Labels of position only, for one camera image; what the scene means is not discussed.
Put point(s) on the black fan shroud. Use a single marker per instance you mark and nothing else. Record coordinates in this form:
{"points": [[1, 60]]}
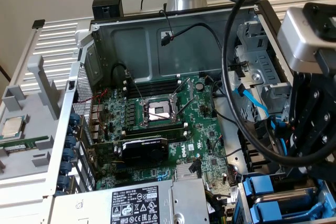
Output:
{"points": [[252, 153]]}

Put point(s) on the green motherboard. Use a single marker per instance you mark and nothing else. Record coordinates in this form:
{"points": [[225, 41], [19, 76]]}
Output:
{"points": [[199, 132]]}

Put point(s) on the white barcode tag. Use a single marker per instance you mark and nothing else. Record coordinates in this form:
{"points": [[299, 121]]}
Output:
{"points": [[234, 195]]}

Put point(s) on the empty blue disk carrier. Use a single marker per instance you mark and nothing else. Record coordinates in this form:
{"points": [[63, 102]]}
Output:
{"points": [[266, 211]]}

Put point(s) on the grey parts rack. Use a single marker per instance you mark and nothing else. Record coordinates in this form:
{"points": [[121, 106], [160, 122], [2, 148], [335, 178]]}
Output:
{"points": [[42, 129]]}

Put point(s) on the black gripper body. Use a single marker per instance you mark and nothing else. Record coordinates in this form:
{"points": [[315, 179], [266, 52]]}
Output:
{"points": [[315, 108]]}

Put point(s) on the white case sticker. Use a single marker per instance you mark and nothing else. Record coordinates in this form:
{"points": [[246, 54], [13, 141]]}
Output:
{"points": [[168, 33]]}

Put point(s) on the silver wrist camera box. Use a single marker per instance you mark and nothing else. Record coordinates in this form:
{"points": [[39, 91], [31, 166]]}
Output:
{"points": [[299, 40]]}

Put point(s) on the green RAM stick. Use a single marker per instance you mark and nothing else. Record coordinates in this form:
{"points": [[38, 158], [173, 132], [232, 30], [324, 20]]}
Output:
{"points": [[155, 129], [26, 141]]}

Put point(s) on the thin locking lever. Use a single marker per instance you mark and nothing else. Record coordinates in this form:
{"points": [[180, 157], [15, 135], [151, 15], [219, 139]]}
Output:
{"points": [[136, 89], [187, 106]]}

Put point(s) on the dark blue slot retainer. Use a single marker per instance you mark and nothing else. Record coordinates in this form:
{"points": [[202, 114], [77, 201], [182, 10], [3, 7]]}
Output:
{"points": [[68, 154], [71, 130], [75, 118], [66, 168], [63, 182], [70, 142]]}

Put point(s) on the black graphics card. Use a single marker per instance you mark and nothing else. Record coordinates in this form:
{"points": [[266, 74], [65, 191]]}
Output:
{"points": [[144, 151]]}

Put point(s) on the black plastic latch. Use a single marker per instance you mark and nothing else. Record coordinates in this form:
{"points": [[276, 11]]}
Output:
{"points": [[240, 70]]}

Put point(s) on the silver CPU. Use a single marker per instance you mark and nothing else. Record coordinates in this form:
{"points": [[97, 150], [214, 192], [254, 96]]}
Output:
{"points": [[11, 127]]}

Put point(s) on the CPU socket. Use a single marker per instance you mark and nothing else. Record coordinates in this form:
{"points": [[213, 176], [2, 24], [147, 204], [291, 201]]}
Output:
{"points": [[157, 109]]}

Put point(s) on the open PC case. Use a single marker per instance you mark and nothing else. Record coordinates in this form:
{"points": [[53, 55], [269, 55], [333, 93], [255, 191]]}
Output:
{"points": [[131, 51]]}

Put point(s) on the small black clip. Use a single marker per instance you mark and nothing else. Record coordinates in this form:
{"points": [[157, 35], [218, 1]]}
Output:
{"points": [[38, 23]]}

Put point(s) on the black box bracket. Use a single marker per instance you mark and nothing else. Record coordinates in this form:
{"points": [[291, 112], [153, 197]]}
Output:
{"points": [[107, 7]]}

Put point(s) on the silver socket cover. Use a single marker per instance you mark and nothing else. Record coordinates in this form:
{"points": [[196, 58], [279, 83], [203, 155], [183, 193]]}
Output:
{"points": [[189, 87]]}

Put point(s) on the coin battery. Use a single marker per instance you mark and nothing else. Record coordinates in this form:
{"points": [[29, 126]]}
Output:
{"points": [[200, 86]]}

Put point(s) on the hard drive in blue caddy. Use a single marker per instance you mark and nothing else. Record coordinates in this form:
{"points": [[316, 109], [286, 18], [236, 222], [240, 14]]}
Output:
{"points": [[242, 205]]}

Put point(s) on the silver power supply unit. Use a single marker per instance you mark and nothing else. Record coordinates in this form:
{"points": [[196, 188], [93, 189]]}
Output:
{"points": [[186, 200]]}

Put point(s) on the silver heat sink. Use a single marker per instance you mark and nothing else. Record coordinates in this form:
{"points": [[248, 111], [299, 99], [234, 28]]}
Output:
{"points": [[182, 171]]}

